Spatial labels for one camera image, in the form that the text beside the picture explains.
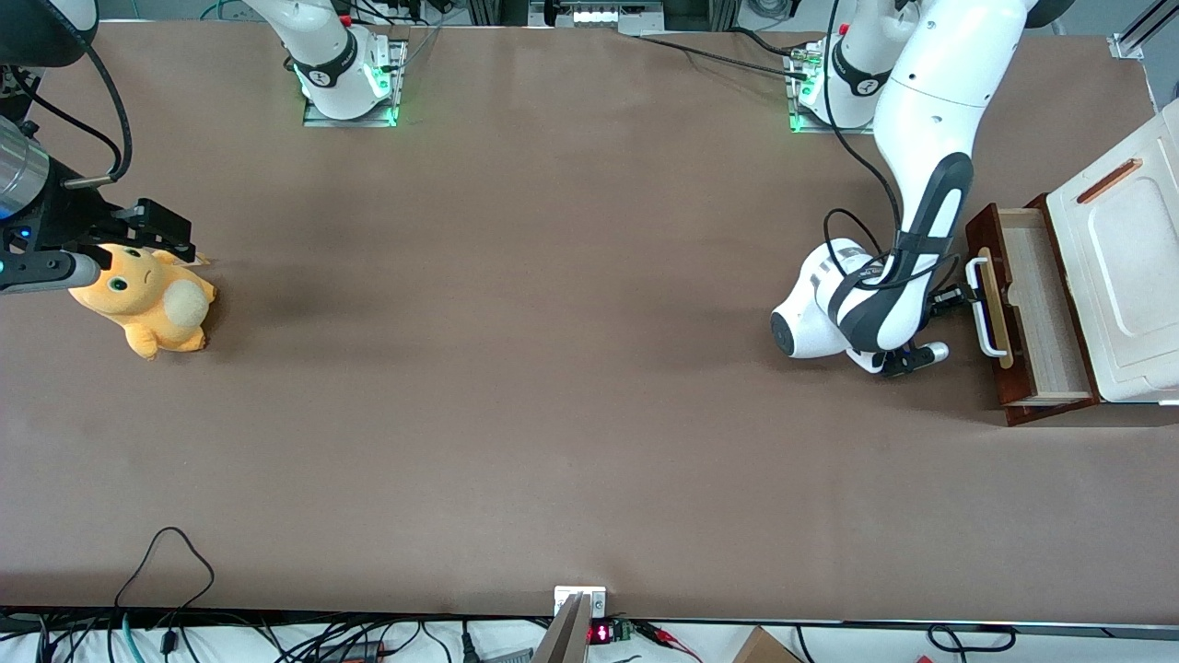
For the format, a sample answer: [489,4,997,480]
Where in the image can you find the long black arm cable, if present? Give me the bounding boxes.
[823,0,961,294]

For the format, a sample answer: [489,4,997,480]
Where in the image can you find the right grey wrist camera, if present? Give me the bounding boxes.
[0,250,102,296]

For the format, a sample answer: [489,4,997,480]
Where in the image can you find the thin black looped cable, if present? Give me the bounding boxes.
[114,527,216,611]

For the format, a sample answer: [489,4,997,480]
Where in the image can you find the red black clip leads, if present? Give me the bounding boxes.
[634,621,703,662]

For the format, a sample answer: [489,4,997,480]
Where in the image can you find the white drawer handle bar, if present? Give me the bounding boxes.
[964,257,1011,359]

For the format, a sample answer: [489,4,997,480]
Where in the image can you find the dark brown wooden drawer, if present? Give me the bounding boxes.
[964,203,1099,408]

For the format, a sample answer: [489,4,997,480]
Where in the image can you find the white metal bracket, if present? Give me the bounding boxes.
[554,586,608,619]

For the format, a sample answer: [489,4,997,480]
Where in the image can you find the bright light bar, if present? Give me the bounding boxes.
[528,0,666,29]

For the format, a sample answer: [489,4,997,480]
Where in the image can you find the black coiled cable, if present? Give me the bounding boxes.
[926,623,1017,657]

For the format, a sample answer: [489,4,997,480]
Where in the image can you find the brown cardboard box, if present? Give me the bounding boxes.
[731,626,804,663]

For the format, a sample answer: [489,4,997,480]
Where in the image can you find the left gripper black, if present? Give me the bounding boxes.
[925,285,985,320]

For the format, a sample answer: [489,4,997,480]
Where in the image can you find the aluminium profile frame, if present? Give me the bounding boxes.
[1109,0,1179,62]

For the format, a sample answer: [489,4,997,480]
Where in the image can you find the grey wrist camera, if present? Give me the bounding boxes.
[870,343,950,378]
[0,250,102,296]

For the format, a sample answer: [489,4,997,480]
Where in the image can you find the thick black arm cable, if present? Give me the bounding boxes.
[63,44,134,190]

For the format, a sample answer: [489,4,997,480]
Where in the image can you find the white drawer cabinet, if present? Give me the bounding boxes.
[1045,99,1179,406]

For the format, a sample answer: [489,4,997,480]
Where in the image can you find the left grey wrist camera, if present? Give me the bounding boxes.
[870,343,950,378]

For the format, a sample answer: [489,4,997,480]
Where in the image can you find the black cable across table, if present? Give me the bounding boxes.
[634,35,811,80]

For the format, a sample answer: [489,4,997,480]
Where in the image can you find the tan wooden handle strip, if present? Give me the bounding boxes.
[976,247,1016,371]

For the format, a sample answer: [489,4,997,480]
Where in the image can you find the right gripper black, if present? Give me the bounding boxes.
[9,161,197,265]

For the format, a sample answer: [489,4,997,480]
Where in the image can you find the black power adapter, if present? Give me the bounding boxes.
[316,639,388,663]

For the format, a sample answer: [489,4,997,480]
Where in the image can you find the yellow plush toy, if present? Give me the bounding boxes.
[67,243,218,361]

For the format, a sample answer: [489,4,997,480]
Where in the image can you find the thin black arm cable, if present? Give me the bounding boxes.
[5,66,123,157]

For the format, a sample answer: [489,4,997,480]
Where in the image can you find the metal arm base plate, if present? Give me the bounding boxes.
[303,39,409,129]
[786,44,876,135]

